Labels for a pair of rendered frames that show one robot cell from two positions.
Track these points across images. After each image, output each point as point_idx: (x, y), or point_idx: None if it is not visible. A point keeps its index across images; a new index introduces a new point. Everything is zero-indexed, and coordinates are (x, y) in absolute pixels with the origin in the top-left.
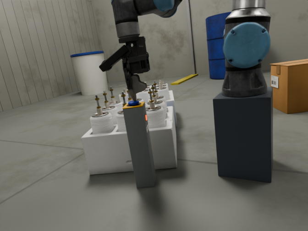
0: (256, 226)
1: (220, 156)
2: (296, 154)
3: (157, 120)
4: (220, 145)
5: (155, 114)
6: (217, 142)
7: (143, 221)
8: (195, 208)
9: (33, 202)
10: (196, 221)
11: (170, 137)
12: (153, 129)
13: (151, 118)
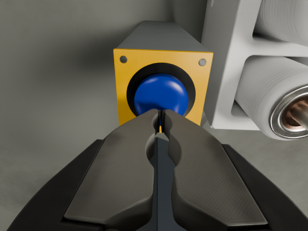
0: (73, 147)
1: (155, 159)
2: None
3: (245, 107)
4: (154, 172)
5: (254, 114)
6: (156, 173)
7: (66, 42)
8: (93, 104)
9: None
10: (73, 102)
11: (206, 113)
12: (222, 87)
13: (252, 95)
